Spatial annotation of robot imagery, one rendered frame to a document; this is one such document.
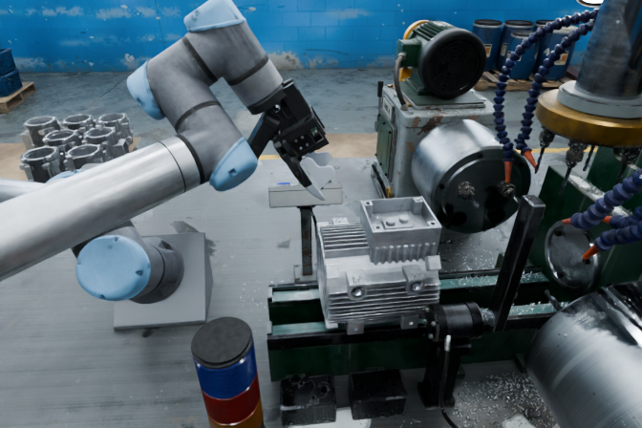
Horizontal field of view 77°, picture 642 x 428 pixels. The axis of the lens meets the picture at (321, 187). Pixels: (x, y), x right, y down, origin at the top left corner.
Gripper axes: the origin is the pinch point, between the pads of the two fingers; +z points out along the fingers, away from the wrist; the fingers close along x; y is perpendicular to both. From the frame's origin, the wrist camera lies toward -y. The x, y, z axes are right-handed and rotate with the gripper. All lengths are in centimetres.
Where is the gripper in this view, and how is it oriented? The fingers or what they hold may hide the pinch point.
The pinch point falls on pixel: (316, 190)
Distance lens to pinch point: 74.2
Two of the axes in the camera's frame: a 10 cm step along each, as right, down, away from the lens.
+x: -1.0, -5.1, 8.6
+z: 5.0, 7.2, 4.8
